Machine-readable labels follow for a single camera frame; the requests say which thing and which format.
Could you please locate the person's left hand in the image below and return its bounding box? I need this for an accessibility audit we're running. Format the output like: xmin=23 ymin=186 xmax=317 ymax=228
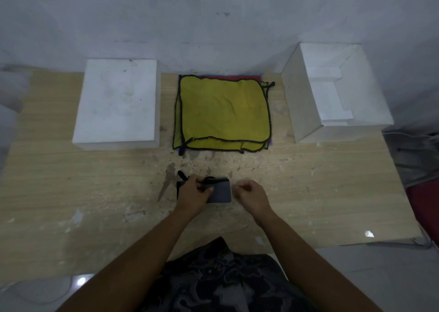
xmin=177 ymin=176 xmax=215 ymax=217

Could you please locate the person's right hand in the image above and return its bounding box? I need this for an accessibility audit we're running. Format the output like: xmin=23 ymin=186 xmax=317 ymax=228
xmin=233 ymin=180 xmax=273 ymax=221

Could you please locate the grey cloth black trim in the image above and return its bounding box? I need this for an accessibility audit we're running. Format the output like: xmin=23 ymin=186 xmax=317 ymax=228
xmin=176 ymin=171 xmax=232 ymax=204

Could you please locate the person's right forearm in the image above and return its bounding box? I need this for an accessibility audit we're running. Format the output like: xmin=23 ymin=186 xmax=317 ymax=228
xmin=255 ymin=210 xmax=383 ymax=312

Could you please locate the person's left forearm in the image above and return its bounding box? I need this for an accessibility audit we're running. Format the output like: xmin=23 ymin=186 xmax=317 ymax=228
xmin=54 ymin=208 xmax=199 ymax=312

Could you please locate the yellow cloth black trim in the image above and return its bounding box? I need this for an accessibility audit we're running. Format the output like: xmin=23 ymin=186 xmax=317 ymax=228
xmin=172 ymin=81 xmax=276 ymax=155
xmin=179 ymin=76 xmax=271 ymax=144

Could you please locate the person's dark patterned clothing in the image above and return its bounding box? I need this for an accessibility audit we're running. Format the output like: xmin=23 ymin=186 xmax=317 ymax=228
xmin=137 ymin=236 xmax=321 ymax=312

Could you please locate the white closed box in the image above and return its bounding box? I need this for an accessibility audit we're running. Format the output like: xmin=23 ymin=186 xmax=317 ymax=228
xmin=72 ymin=59 xmax=162 ymax=151

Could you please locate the white open box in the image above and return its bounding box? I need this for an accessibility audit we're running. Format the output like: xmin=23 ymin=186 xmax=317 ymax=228
xmin=281 ymin=42 xmax=395 ymax=144

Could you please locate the grey fabric heap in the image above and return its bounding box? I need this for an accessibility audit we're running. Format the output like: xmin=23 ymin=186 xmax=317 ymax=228
xmin=382 ymin=123 xmax=439 ymax=189

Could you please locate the red object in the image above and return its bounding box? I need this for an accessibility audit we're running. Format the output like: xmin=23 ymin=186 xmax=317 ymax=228
xmin=406 ymin=178 xmax=439 ymax=247

